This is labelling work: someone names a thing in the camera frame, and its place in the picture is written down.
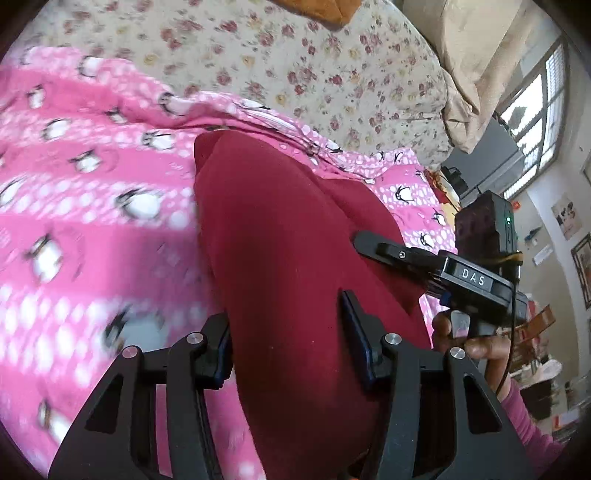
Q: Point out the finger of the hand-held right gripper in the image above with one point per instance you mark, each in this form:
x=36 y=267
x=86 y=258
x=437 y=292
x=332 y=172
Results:
x=392 y=249

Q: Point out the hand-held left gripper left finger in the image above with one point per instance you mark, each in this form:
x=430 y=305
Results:
x=221 y=350

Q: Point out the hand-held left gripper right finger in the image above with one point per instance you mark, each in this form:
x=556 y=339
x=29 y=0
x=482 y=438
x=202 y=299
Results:
x=358 y=337

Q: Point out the dark red garment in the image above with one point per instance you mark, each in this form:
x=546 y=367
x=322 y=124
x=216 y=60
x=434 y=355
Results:
x=286 y=258

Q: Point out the person's right forearm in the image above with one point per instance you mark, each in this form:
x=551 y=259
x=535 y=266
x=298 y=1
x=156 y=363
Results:
x=526 y=424

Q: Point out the person's right hand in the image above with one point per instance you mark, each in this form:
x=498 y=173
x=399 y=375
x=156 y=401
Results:
x=489 y=350

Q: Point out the window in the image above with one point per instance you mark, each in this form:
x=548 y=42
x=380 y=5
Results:
x=540 y=115

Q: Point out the beige curtain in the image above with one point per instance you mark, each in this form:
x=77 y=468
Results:
x=489 y=64

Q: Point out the pink penguin print blanket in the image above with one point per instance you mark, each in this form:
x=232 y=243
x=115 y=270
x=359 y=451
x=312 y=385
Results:
x=92 y=184

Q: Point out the floral bed sheet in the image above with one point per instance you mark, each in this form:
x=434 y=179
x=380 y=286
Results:
x=300 y=60

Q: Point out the orange checkered cushion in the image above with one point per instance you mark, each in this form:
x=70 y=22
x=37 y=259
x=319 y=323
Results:
x=323 y=9

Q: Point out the framed wall picture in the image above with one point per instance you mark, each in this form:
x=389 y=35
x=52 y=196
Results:
x=582 y=272

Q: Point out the wall poster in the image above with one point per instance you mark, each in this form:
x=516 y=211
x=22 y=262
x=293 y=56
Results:
x=567 y=217

